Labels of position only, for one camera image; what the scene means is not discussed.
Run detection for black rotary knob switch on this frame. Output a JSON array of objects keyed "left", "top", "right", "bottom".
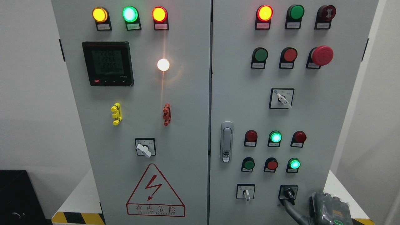
[{"left": 278, "top": 185, "right": 298, "bottom": 206}]

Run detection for red terminal connector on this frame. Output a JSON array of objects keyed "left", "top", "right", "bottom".
[{"left": 162, "top": 103, "right": 171, "bottom": 126}]

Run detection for dark red lamp left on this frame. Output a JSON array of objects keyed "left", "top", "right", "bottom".
[{"left": 244, "top": 130, "right": 258, "bottom": 147}]

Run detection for dark red lamp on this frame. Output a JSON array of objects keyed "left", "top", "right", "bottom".
[
  {"left": 244, "top": 130, "right": 258, "bottom": 147},
  {"left": 290, "top": 131, "right": 307, "bottom": 148}
]

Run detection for white lit indicator lamp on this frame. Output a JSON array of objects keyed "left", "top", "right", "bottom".
[{"left": 156, "top": 58, "right": 170, "bottom": 72}]

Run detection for green push button lower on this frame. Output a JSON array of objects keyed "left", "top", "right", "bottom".
[{"left": 241, "top": 157, "right": 255, "bottom": 173}]

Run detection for green push button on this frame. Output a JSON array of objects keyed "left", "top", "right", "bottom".
[
  {"left": 241, "top": 157, "right": 255, "bottom": 173},
  {"left": 251, "top": 47, "right": 268, "bottom": 69}
]

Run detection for grey left cabinet door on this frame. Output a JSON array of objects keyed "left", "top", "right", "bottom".
[{"left": 52, "top": 0, "right": 211, "bottom": 225}]

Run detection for grey cabinet door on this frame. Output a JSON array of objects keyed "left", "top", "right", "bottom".
[
  {"left": 209, "top": 0, "right": 378, "bottom": 225},
  {"left": 52, "top": 0, "right": 211, "bottom": 225}
]

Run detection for green lit lamp middle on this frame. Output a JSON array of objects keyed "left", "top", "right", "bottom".
[{"left": 267, "top": 130, "right": 282, "bottom": 147}]

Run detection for green push button upper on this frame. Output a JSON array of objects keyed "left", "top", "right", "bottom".
[{"left": 251, "top": 47, "right": 268, "bottom": 69}]

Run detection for yellow terminal connector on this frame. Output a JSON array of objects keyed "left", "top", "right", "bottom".
[{"left": 110, "top": 102, "right": 123, "bottom": 126}]

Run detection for red push button lower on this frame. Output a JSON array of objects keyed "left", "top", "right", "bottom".
[{"left": 264, "top": 157, "right": 279, "bottom": 173}]

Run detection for red push button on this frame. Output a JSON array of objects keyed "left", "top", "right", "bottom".
[
  {"left": 264, "top": 157, "right": 279, "bottom": 173},
  {"left": 279, "top": 47, "right": 298, "bottom": 69}
]

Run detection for grey right cabinet door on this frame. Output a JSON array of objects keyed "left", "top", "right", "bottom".
[{"left": 209, "top": 0, "right": 378, "bottom": 225}]

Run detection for red electric hazard warning sticker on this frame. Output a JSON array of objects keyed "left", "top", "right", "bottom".
[{"left": 126, "top": 163, "right": 186, "bottom": 218}]

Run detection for dark red lamp right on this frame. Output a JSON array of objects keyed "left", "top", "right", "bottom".
[{"left": 290, "top": 131, "right": 307, "bottom": 148}]

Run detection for black digital power meter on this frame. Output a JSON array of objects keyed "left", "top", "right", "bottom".
[{"left": 82, "top": 41, "right": 134, "bottom": 87}]

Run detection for red push button upper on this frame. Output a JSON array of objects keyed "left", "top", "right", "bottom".
[{"left": 279, "top": 47, "right": 298, "bottom": 69}]

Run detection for orange lit lamp left door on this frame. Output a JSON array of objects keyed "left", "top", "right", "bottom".
[{"left": 152, "top": 6, "right": 169, "bottom": 30}]

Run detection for orange lit lamp door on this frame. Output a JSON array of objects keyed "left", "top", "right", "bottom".
[
  {"left": 152, "top": 6, "right": 169, "bottom": 30},
  {"left": 255, "top": 5, "right": 274, "bottom": 30}
]

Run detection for green lit lamp lower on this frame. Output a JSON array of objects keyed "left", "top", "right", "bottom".
[{"left": 286, "top": 158, "right": 301, "bottom": 173}]

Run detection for orange lit lamp right door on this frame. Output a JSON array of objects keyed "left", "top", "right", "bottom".
[{"left": 255, "top": 5, "right": 274, "bottom": 30}]

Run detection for green lit indicator lamp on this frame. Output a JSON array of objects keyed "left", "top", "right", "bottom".
[{"left": 122, "top": 6, "right": 142, "bottom": 30}]

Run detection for red emergency stop mushroom button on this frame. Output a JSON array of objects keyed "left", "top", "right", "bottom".
[{"left": 305, "top": 45, "right": 334, "bottom": 70}]

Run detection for green unlit lamp top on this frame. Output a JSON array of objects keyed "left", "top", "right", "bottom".
[{"left": 285, "top": 4, "right": 305, "bottom": 29}]

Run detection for yellow lit indicator lamp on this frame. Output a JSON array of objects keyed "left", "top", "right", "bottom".
[{"left": 92, "top": 6, "right": 112, "bottom": 31}]

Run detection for white platform with hazard stripes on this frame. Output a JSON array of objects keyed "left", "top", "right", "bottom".
[{"left": 49, "top": 170, "right": 374, "bottom": 225}]

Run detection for red buzzer alarm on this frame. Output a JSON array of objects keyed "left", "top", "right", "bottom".
[{"left": 314, "top": 5, "right": 336, "bottom": 30}]

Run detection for black box lower left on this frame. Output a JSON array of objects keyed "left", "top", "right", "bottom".
[{"left": 0, "top": 170, "right": 47, "bottom": 225}]

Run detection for silver door lock handle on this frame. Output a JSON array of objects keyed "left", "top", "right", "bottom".
[{"left": 220, "top": 121, "right": 234, "bottom": 163}]

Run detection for white selector switch left door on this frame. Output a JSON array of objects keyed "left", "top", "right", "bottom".
[{"left": 135, "top": 138, "right": 156, "bottom": 158}]

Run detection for white selector switch upper right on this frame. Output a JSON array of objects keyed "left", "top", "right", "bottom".
[{"left": 269, "top": 88, "right": 294, "bottom": 109}]

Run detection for white selector switch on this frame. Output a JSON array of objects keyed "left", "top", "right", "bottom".
[
  {"left": 236, "top": 183, "right": 256, "bottom": 202},
  {"left": 269, "top": 88, "right": 294, "bottom": 109}
]

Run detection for white selector switch lower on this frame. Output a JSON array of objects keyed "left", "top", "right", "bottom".
[{"left": 236, "top": 183, "right": 256, "bottom": 202}]

